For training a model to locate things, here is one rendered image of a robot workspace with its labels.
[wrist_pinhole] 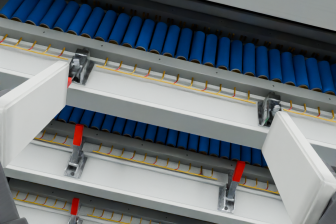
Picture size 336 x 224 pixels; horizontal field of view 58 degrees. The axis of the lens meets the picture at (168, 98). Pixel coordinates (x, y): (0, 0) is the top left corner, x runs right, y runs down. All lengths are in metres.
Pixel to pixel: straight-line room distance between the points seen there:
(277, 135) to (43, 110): 0.13
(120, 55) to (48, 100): 0.26
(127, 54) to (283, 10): 0.21
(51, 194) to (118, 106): 0.34
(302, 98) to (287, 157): 0.30
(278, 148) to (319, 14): 0.22
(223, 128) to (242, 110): 0.04
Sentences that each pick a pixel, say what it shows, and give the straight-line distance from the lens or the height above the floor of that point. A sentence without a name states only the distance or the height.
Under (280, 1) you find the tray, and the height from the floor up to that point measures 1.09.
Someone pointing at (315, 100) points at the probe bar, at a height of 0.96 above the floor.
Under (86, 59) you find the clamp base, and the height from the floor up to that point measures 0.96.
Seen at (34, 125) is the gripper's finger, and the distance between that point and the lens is 0.16.
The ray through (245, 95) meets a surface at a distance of 0.44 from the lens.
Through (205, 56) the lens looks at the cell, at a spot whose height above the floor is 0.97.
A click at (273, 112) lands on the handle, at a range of 0.42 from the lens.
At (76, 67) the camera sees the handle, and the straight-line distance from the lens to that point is 0.41.
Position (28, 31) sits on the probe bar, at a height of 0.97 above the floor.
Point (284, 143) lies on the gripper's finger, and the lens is 0.18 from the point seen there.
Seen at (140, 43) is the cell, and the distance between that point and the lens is 0.45.
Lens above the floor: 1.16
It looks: 34 degrees down
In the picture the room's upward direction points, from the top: 14 degrees clockwise
